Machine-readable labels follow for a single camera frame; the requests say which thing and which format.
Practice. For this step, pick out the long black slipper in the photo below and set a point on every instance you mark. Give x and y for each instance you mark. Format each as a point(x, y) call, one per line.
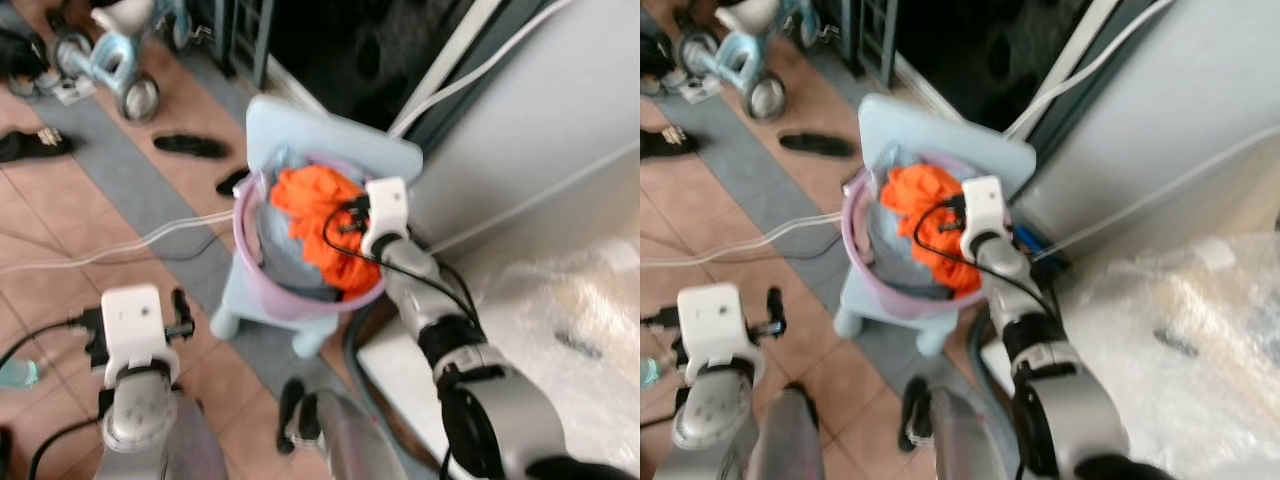
point(816, 144)
point(190, 146)

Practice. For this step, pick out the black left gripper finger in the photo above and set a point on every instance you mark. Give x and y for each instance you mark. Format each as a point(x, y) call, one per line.
point(183, 312)
point(775, 310)

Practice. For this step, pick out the clear bubble wrap sheet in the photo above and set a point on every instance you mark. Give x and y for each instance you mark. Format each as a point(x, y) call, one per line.
point(1190, 350)
point(560, 350)

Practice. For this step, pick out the black bag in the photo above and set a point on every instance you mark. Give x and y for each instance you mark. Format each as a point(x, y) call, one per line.
point(655, 62)
point(22, 60)

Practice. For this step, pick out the orange cloth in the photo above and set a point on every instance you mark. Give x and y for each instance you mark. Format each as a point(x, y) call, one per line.
point(315, 215)
point(920, 215)

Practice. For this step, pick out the small blue object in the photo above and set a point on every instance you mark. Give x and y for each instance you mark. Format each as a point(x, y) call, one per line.
point(1028, 246)

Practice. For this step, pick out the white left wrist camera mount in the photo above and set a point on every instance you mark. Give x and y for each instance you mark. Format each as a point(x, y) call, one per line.
point(135, 322)
point(710, 320)

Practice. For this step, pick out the light blue plastic chair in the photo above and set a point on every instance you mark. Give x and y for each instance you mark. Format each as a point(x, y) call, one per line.
point(920, 125)
point(300, 128)

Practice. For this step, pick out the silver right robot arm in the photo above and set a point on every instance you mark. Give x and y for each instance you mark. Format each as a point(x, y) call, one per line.
point(1050, 380)
point(470, 370)

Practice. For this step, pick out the short black slipper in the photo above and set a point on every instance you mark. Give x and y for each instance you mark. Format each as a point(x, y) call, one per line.
point(232, 181)

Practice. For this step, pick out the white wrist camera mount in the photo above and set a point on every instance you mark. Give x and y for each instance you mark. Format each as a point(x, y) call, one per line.
point(135, 322)
point(386, 212)
point(710, 320)
point(984, 210)

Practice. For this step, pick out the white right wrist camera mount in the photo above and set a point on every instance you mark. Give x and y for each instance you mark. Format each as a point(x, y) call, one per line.
point(984, 210)
point(386, 212)

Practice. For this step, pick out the pink plastic basin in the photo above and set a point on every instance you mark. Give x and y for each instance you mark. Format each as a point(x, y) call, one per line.
point(262, 292)
point(872, 290)

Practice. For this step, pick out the white power strip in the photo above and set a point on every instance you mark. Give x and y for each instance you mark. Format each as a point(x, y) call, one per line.
point(700, 90)
point(74, 92)

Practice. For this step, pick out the white washing machine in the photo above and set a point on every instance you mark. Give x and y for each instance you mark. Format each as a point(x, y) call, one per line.
point(520, 120)
point(1150, 110)

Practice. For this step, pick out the grey metal gate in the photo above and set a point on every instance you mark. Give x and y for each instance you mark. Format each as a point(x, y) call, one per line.
point(862, 35)
point(240, 35)

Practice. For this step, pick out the black sandal with buckle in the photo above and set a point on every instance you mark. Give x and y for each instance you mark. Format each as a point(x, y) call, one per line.
point(30, 146)
point(665, 144)

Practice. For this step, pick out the grey blue garment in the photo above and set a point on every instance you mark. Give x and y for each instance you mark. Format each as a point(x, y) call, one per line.
point(892, 252)
point(285, 255)

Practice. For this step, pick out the thick white pipe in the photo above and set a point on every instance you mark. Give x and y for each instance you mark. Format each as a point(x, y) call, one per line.
point(470, 70)
point(1085, 68)

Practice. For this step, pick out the light blue children's tricycle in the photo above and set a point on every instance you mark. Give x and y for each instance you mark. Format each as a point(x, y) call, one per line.
point(112, 55)
point(742, 55)

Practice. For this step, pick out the silver robot leg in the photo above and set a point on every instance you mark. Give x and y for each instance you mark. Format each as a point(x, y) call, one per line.
point(790, 435)
point(960, 440)
point(350, 440)

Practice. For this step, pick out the clear plastic bottle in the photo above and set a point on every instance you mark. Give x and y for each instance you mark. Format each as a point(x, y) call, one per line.
point(649, 372)
point(16, 374)

